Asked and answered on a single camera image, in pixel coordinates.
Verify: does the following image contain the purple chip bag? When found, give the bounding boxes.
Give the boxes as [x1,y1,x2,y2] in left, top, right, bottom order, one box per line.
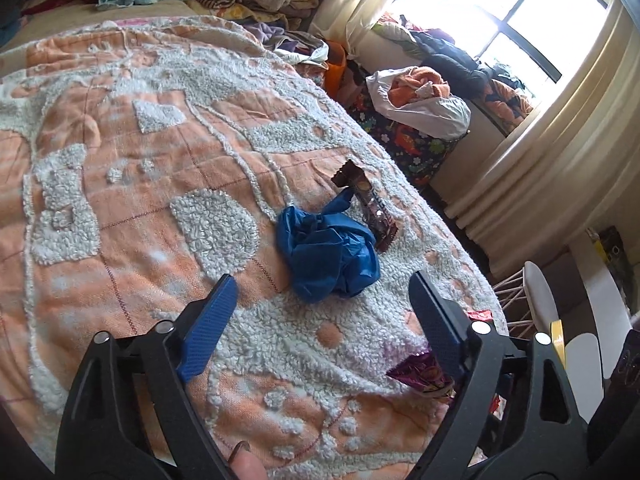
[386,351,454,398]

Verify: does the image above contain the blue glove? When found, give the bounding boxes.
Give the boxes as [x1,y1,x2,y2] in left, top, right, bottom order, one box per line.
[277,188,381,304]

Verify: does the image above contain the yellow rimmed trash bin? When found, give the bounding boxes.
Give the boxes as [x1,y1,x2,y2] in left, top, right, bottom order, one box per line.
[549,318,566,367]

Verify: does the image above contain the person left hand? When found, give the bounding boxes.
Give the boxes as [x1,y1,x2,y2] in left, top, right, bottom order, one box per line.
[228,441,268,480]

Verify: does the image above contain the red snack wrapper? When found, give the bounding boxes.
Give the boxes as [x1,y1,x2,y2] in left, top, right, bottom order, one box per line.
[468,314,501,415]

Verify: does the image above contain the white vanity desk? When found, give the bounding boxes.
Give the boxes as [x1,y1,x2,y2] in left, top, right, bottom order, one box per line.
[562,231,637,424]

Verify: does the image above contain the dark bag on desk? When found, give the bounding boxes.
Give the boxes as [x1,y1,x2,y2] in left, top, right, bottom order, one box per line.
[594,226,636,300]

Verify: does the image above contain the cream curtain right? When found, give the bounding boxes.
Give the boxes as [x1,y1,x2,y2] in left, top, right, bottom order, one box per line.
[446,0,639,278]

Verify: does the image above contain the brown chocolate bar wrapper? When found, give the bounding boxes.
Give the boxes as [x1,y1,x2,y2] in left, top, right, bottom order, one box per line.
[332,159,398,252]

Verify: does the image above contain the orange white patterned blanket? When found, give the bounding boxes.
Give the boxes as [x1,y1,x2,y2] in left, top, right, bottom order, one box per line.
[1,18,498,479]

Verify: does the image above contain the dinosaur print laundry basket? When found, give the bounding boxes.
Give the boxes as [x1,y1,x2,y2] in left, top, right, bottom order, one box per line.
[346,88,460,191]

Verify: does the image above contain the clothes on window sill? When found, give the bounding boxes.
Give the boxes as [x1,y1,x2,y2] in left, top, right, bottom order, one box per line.
[372,14,534,136]

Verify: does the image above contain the white garment in basket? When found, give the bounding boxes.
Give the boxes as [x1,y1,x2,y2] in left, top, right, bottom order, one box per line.
[366,66,471,141]

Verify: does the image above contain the orange bag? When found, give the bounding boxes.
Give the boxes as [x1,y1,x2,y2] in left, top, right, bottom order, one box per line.
[324,40,347,99]

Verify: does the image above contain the floral pink fabric bag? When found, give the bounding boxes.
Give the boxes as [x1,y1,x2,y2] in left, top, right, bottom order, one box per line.
[243,22,330,87]

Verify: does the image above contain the white wire frame stool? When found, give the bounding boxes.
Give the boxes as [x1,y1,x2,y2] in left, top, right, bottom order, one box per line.
[494,261,560,337]

